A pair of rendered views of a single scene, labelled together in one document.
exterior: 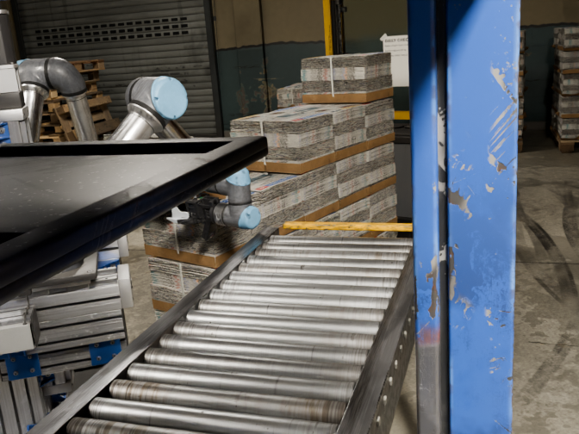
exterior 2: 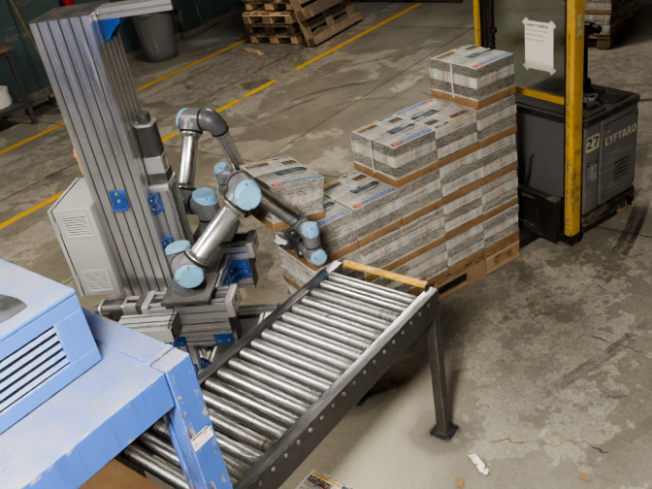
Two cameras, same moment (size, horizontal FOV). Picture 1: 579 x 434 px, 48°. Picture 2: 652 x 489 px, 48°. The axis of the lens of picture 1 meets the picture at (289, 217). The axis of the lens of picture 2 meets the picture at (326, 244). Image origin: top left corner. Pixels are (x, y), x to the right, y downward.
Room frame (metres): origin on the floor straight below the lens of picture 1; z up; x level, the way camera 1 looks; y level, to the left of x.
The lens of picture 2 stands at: (-0.52, -1.06, 2.54)
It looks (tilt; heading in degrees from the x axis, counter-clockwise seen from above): 30 degrees down; 24
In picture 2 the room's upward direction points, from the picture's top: 10 degrees counter-clockwise
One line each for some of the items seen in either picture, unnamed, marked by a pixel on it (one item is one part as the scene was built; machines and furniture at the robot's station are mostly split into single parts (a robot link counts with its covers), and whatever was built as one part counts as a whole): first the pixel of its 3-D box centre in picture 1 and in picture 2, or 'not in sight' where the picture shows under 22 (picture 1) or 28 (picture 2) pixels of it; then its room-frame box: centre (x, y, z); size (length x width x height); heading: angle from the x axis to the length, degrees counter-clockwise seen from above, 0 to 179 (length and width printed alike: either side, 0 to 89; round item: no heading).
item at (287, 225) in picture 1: (349, 226); (384, 273); (1.97, -0.19, 0.81); 0.43 x 0.03 x 0.02; 71
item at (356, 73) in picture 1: (351, 178); (476, 162); (3.41, -0.35, 0.65); 0.39 x 0.30 x 1.29; 53
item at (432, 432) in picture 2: not in sight; (443, 430); (1.88, -0.40, 0.01); 0.14 x 0.13 x 0.01; 71
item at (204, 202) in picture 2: not in sight; (205, 203); (2.25, 0.80, 0.98); 0.13 x 0.12 x 0.14; 85
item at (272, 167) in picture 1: (283, 160); (395, 165); (2.94, 0.01, 0.86); 0.38 x 0.29 x 0.04; 54
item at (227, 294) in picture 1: (297, 303); (307, 350); (1.47, 0.00, 0.77); 0.47 x 0.05 x 0.05; 71
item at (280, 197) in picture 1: (274, 261); (385, 244); (2.83, 0.09, 0.42); 1.17 x 0.39 x 0.83; 143
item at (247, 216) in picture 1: (241, 215); (314, 253); (2.03, 0.15, 0.85); 0.11 x 0.08 x 0.09; 51
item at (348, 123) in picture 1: (317, 131); (434, 132); (3.17, -0.17, 0.95); 0.38 x 0.29 x 0.23; 53
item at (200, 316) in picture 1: (280, 326); (285, 371); (1.34, 0.04, 0.77); 0.47 x 0.05 x 0.05; 71
